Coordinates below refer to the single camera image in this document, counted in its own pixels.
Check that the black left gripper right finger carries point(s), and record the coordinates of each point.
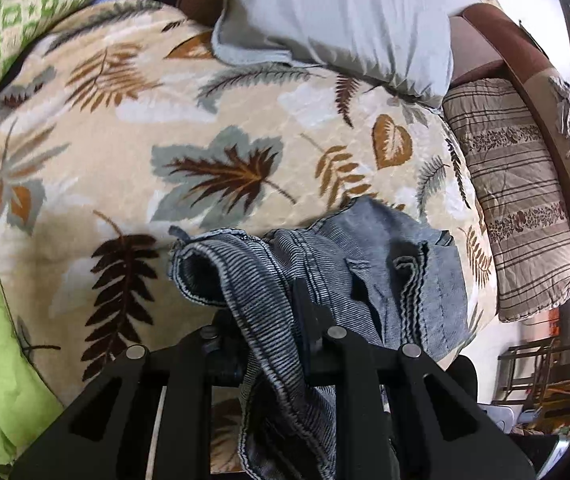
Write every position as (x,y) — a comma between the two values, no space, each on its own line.
(398,414)

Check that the grey denim pants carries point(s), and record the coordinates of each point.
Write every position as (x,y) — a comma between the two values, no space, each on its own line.
(377,271)

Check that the striped beige floral pillow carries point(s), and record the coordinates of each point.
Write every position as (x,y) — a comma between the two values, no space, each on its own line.
(519,193)

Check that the light grey pillow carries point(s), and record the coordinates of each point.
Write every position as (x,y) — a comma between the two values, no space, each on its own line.
(404,44)

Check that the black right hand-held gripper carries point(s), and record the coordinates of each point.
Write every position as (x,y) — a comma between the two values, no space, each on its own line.
(544,451)

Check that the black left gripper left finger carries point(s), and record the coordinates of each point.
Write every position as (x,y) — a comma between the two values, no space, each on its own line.
(146,415)

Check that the brown wooden headboard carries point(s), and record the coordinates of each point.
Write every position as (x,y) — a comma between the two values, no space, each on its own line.
(486,42)

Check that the dark wooden rack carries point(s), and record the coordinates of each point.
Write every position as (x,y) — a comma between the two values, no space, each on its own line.
(533,373)

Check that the beige leaf pattern blanket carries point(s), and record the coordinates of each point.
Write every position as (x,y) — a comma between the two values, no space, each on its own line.
(118,123)

